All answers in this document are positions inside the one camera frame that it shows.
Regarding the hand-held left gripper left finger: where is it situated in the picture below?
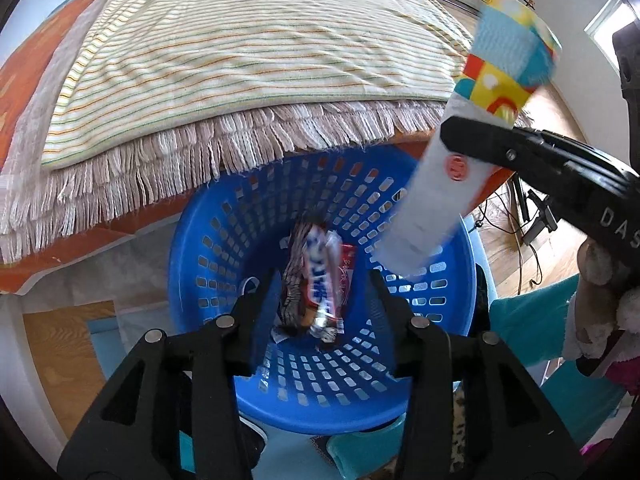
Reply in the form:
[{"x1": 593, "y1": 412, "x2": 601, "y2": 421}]
[{"x1": 65, "y1": 266, "x2": 281, "y2": 480}]

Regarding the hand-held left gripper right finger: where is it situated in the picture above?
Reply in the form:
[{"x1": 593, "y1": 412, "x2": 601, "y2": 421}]
[{"x1": 369, "y1": 269, "x2": 586, "y2": 480}]

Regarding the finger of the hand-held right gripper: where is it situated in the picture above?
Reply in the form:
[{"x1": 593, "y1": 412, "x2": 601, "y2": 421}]
[{"x1": 440, "y1": 116, "x2": 551, "y2": 181}]

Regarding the dark candy wrapper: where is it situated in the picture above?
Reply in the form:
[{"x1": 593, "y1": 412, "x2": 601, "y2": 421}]
[{"x1": 272, "y1": 220, "x2": 321, "y2": 346}]

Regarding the colourful paper carton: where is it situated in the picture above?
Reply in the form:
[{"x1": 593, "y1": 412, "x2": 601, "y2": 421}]
[{"x1": 372, "y1": 0, "x2": 562, "y2": 281}]

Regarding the blue plastic basket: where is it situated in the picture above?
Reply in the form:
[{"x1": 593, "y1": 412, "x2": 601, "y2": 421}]
[{"x1": 167, "y1": 146, "x2": 488, "y2": 436}]

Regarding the person's right hand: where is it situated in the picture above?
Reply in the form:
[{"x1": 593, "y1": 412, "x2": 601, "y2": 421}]
[{"x1": 575, "y1": 240, "x2": 626, "y2": 358}]

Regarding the window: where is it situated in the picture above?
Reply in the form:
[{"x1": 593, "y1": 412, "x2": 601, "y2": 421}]
[{"x1": 585, "y1": 0, "x2": 626, "y2": 66}]

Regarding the pink plaid fringed blanket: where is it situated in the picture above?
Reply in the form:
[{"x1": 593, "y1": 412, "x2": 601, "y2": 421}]
[{"x1": 0, "y1": 0, "x2": 531, "y2": 266}]

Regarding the yellow striped blanket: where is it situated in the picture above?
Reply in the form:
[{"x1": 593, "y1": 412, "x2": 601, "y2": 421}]
[{"x1": 41, "y1": 0, "x2": 473, "y2": 171}]

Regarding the orange floral sheet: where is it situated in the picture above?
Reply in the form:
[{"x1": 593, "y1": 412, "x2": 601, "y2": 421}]
[{"x1": 0, "y1": 0, "x2": 516, "y2": 296}]

